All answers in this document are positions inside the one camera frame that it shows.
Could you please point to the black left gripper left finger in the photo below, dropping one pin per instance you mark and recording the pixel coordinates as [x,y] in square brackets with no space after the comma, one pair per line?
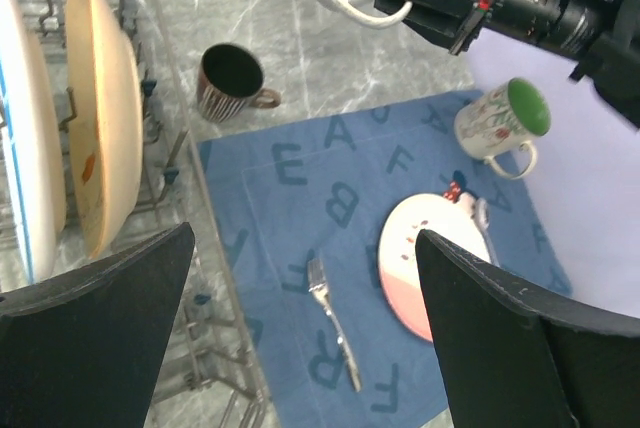
[85,348]

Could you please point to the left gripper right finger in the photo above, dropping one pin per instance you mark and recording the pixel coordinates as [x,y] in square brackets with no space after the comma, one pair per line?
[514,354]

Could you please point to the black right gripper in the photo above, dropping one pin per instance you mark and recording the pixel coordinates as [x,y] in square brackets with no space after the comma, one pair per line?
[568,28]

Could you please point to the white strawberry pattern plate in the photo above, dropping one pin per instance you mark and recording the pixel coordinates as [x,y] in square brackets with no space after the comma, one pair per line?
[31,145]

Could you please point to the dark brown metal cup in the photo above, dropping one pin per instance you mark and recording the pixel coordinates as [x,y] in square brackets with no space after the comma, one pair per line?
[231,79]

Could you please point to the beige plate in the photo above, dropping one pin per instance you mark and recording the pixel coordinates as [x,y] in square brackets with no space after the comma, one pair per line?
[106,135]

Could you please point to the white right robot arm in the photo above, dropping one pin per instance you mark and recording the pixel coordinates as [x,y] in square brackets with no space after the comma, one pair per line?
[612,64]

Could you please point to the floral mug green inside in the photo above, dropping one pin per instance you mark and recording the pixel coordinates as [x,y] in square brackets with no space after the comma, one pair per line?
[511,116]

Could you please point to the pink and cream plate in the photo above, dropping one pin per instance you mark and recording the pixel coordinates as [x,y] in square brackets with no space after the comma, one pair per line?
[397,263]

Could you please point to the silver spoon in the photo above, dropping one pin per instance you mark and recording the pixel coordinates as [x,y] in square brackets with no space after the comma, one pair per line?
[477,208]

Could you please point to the silver fork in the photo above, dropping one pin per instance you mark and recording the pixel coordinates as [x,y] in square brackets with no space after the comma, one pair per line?
[319,289]

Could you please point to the blue letter pattern cloth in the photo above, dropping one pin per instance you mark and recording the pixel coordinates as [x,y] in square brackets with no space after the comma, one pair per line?
[323,188]

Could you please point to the metal wire dish rack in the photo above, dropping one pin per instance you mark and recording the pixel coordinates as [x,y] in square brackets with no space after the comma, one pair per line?
[210,375]

